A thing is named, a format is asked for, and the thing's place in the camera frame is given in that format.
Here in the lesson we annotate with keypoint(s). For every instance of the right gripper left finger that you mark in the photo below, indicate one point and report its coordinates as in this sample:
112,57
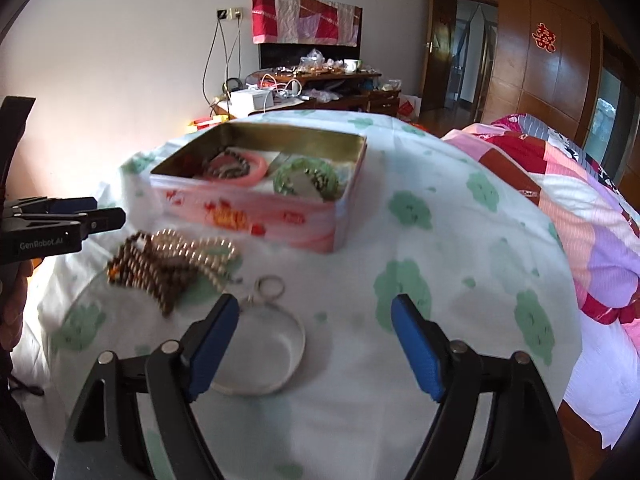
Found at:
205,343

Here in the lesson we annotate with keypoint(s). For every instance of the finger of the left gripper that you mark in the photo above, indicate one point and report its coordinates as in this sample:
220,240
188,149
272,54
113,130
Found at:
102,220
71,205

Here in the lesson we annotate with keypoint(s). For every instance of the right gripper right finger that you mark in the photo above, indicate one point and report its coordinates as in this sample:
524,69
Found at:
425,345

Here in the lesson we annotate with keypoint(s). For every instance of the pink jade bangle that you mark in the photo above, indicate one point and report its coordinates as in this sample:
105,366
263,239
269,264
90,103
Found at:
240,168

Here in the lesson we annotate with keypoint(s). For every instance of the green jade bangle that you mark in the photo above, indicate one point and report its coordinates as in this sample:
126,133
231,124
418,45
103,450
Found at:
307,177

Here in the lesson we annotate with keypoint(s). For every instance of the person's left hand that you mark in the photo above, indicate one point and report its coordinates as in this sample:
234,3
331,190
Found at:
12,309

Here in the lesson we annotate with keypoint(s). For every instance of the white cloud-print tablecloth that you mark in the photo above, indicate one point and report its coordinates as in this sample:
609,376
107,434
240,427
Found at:
473,254

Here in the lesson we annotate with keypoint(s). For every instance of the red yellow paper bag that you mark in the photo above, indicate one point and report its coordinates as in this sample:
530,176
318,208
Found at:
207,122

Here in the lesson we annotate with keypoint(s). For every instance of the white box on cabinet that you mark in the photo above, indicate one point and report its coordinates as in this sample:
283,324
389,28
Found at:
247,101

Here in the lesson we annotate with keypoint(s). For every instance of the pink Genji tin box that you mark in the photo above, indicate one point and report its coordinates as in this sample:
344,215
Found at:
298,222

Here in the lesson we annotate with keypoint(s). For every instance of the patchwork pink quilt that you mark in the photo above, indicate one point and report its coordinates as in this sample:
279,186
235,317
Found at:
599,233

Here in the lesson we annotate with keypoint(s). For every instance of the television with patchwork cover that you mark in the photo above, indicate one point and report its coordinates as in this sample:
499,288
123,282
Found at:
286,30

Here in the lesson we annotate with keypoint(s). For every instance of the wooden TV cabinet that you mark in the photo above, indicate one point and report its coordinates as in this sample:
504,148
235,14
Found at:
360,91

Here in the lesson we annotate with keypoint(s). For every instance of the white mug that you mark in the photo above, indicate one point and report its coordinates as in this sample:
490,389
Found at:
352,65

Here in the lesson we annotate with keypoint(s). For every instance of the wooden wardrobe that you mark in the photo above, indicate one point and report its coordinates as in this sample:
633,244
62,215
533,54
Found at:
553,59

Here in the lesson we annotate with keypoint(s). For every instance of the red double happiness sticker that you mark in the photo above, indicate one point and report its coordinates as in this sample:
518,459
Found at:
543,38

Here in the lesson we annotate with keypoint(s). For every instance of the wooden door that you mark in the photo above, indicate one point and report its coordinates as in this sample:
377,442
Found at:
441,25

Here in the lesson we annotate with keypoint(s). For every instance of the wall power socket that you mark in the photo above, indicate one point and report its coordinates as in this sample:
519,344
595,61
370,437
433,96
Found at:
230,14

